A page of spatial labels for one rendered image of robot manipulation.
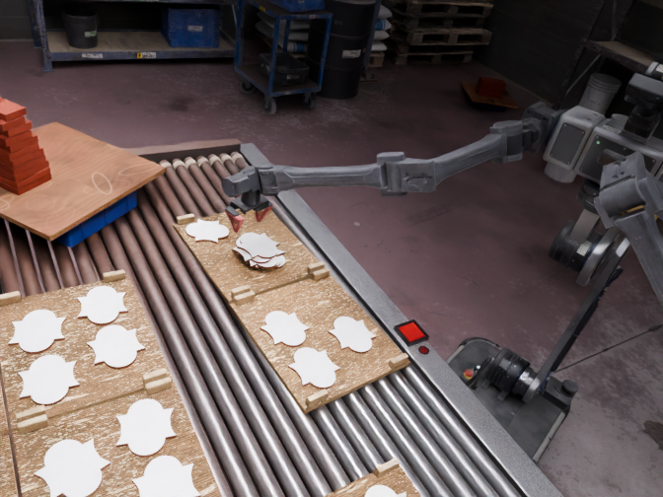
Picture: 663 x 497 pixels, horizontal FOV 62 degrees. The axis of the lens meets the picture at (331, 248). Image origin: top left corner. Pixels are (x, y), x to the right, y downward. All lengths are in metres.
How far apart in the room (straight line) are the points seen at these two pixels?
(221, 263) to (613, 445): 2.08
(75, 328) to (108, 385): 0.21
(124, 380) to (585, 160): 1.38
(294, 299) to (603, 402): 1.98
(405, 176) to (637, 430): 2.14
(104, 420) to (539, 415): 1.82
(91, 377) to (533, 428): 1.77
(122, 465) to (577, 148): 1.44
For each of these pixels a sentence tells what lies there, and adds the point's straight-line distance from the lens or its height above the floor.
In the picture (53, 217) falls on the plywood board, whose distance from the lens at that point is 1.79.
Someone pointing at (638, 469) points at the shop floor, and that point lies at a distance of 3.04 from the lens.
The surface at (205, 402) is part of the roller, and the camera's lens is 1.42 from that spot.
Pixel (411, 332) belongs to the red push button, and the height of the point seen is 0.93.
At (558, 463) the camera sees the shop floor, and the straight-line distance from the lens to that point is 2.83.
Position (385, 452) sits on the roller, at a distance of 1.41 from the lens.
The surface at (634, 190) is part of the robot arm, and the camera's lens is 1.24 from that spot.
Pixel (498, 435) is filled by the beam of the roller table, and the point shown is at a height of 0.92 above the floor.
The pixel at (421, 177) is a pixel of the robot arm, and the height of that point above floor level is 1.42.
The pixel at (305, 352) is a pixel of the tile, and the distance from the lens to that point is 1.50.
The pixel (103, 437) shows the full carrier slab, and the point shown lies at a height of 0.94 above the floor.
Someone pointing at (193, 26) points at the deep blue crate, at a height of 0.35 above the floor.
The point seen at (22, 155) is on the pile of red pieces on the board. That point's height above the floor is 1.16.
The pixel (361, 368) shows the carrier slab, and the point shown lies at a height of 0.94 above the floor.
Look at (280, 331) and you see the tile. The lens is 1.54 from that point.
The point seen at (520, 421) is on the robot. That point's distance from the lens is 2.54.
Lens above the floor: 2.06
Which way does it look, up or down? 37 degrees down
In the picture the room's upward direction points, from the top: 12 degrees clockwise
